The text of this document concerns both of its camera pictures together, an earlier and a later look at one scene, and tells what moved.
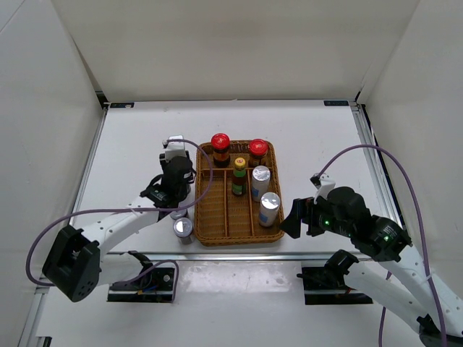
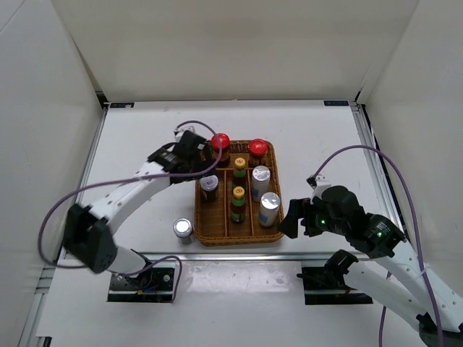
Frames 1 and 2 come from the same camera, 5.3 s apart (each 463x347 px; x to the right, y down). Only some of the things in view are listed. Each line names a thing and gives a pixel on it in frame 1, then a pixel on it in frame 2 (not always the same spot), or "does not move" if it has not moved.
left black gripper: x=191 y=176 → x=207 y=160
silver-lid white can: x=260 y=182 does not move
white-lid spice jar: x=179 y=214 → x=209 y=187
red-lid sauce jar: x=258 y=148 does not move
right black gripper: x=304 y=209 does not move
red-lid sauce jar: x=221 y=145 does not move
